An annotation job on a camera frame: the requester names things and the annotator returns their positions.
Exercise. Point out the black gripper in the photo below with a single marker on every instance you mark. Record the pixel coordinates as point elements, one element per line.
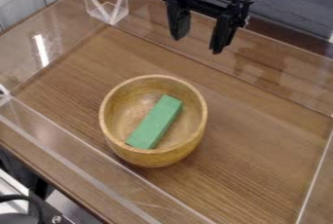
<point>228,10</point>

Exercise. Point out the clear acrylic tray walls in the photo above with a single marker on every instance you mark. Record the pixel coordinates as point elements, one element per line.
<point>261,169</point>

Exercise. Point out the black metal table bracket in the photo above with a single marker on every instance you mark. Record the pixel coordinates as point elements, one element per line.
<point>51,215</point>

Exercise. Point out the brown wooden bowl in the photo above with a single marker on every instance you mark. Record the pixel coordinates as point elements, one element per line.
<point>124,109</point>

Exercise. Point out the green rectangular block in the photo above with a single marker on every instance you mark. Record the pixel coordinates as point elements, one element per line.
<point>154,125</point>

